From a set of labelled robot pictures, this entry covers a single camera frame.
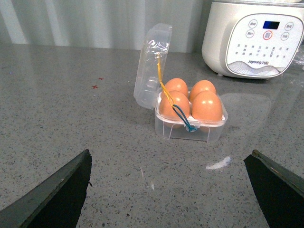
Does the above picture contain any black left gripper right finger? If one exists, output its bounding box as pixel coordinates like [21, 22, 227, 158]
[244, 150, 304, 228]

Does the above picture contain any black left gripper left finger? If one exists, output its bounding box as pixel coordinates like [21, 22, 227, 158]
[0, 149, 92, 228]

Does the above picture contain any brown egg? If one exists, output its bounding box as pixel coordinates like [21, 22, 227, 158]
[159, 94, 190, 121]
[164, 78, 188, 98]
[190, 80, 216, 99]
[191, 90, 223, 133]

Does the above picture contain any clear plastic egg box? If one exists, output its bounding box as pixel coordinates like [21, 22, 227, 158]
[133, 23, 228, 143]

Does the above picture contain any clear plastic wrap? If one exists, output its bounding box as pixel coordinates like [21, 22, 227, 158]
[292, 45, 304, 69]

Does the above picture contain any blue rubber band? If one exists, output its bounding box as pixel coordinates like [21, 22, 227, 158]
[171, 104, 197, 133]

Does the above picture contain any yellow rubber band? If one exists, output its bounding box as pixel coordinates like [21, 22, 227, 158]
[156, 54, 175, 109]

